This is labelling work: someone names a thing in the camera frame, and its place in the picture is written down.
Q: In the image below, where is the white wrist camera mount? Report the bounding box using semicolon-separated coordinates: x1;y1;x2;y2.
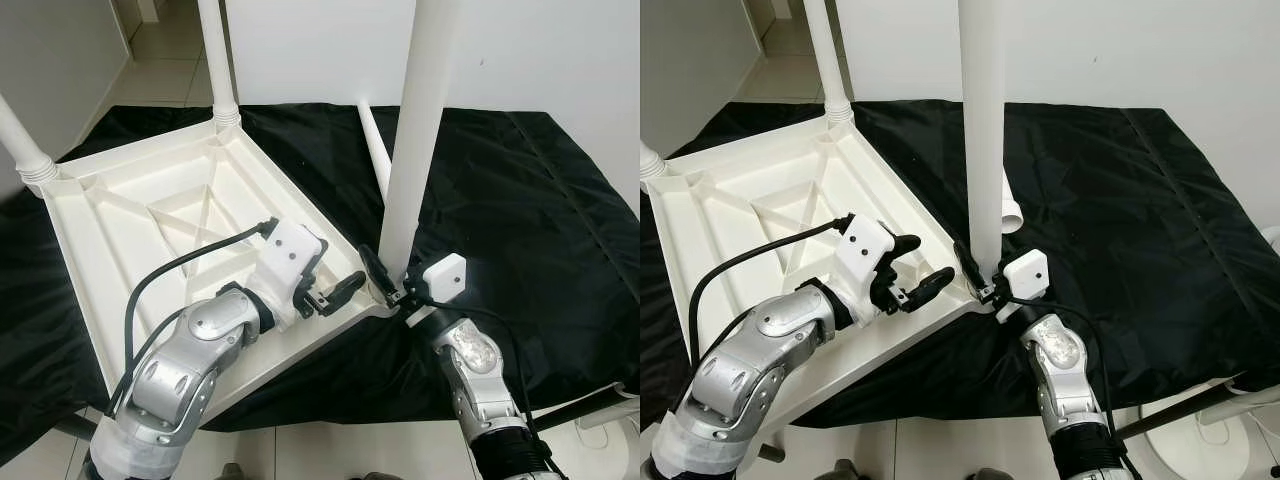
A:
835;215;896;321
995;248;1051;323
255;218;329;326
420;253;469;301

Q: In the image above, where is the black table cloth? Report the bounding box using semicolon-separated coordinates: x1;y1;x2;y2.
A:
640;98;1280;431
0;100;641;461

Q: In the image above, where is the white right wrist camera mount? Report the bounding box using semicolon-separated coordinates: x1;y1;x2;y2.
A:
995;248;1051;323
420;253;469;301

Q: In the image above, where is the white pedestal fan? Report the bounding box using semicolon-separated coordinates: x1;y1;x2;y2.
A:
1125;225;1280;480

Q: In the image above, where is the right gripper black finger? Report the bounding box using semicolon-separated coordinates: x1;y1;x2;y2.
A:
358;245;401;301
953;240;987;293

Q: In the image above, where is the white plastic table leg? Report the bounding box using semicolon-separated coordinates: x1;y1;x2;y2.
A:
640;140;669;186
800;0;856;126
358;100;393;201
197;0;243;129
1000;165;1026;236
378;0;466;276
0;95;59;196
958;0;1009;276

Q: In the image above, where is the white plastic children table top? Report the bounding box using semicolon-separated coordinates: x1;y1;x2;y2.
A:
645;115;986;421
40;120;396;421

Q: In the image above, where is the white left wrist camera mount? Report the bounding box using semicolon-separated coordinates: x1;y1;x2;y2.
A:
255;218;329;326
835;215;896;321

